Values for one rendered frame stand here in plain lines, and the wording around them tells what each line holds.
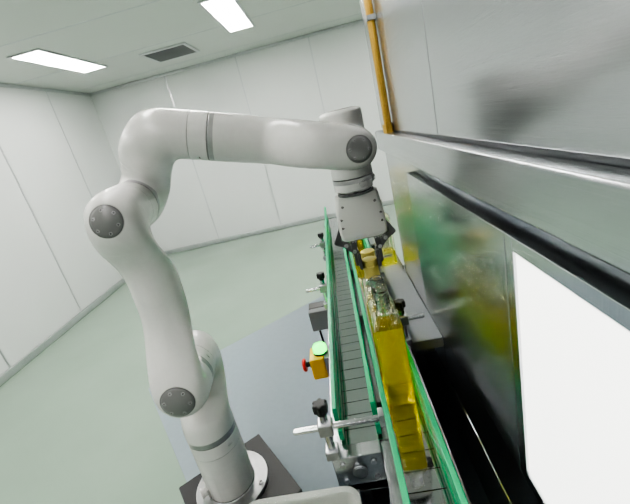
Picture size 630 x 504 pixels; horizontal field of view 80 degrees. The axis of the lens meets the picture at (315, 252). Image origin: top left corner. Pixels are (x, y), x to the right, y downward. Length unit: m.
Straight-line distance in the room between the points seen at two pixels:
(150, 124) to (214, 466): 0.77
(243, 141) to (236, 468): 0.77
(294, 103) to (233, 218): 2.23
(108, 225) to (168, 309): 0.22
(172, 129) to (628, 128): 0.64
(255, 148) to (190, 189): 6.27
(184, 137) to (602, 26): 0.60
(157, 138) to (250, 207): 6.06
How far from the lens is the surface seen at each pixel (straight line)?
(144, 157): 0.77
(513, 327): 0.48
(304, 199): 6.63
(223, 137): 0.72
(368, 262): 0.82
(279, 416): 1.39
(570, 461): 0.48
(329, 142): 0.66
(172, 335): 0.84
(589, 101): 0.35
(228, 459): 1.04
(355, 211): 0.78
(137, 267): 0.79
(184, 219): 7.14
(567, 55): 0.37
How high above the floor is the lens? 1.64
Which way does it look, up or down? 19 degrees down
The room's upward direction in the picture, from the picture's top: 14 degrees counter-clockwise
